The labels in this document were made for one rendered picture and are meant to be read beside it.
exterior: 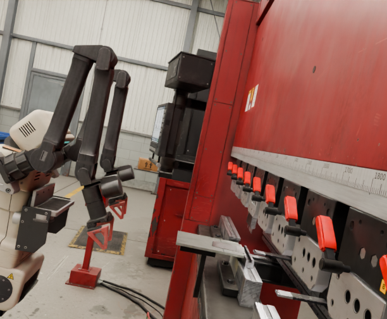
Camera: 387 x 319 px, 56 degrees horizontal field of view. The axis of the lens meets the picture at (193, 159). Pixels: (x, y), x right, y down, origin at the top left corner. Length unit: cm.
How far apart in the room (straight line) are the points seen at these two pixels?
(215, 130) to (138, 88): 641
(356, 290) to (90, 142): 92
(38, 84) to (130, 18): 252
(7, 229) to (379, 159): 129
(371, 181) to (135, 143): 812
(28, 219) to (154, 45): 758
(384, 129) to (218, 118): 181
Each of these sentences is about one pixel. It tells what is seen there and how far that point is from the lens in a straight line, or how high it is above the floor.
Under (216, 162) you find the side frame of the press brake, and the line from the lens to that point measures 232.
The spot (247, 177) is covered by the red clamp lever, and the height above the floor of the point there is 130.
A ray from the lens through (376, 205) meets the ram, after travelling 55.
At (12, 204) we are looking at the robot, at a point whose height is 103.
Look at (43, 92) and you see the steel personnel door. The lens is 900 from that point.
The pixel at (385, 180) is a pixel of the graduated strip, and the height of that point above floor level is 139.
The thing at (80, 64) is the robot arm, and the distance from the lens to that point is 125.
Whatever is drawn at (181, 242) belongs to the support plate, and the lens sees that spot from 144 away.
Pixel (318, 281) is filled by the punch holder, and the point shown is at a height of 120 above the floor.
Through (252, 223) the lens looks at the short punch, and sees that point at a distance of 147.
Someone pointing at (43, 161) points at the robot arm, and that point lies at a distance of 125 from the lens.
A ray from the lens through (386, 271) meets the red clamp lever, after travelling 44.
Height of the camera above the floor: 139
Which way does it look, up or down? 3 degrees down
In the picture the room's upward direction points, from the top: 12 degrees clockwise
